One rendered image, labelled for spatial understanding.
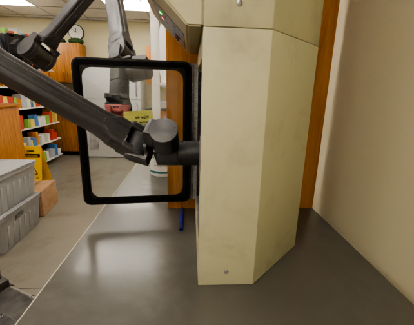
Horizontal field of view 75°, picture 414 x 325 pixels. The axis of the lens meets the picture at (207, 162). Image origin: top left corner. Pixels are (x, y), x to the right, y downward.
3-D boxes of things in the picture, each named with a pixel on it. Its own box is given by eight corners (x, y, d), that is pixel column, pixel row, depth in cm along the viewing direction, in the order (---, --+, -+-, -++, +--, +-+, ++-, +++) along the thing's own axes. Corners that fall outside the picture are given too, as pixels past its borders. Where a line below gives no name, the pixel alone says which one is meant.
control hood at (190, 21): (197, 54, 73) (198, 13, 70) (203, 26, 42) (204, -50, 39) (154, 53, 72) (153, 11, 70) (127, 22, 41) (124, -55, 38)
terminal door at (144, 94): (190, 201, 82) (191, 61, 72) (84, 205, 77) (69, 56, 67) (190, 200, 83) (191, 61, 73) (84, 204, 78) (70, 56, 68)
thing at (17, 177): (41, 191, 265) (37, 158, 256) (-1, 219, 206) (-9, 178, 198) (-3, 191, 262) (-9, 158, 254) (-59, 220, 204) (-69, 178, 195)
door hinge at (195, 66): (195, 198, 83) (197, 63, 73) (195, 202, 81) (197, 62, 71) (190, 198, 83) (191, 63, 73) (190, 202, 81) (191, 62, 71)
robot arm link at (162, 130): (140, 129, 67) (126, 159, 63) (130, 99, 56) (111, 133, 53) (186, 143, 65) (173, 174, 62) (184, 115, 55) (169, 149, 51)
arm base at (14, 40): (30, 68, 111) (26, 36, 108) (43, 68, 108) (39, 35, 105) (8, 66, 104) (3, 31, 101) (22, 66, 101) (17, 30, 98)
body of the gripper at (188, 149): (209, 135, 67) (179, 135, 66) (212, 143, 57) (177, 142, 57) (209, 161, 68) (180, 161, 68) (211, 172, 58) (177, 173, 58)
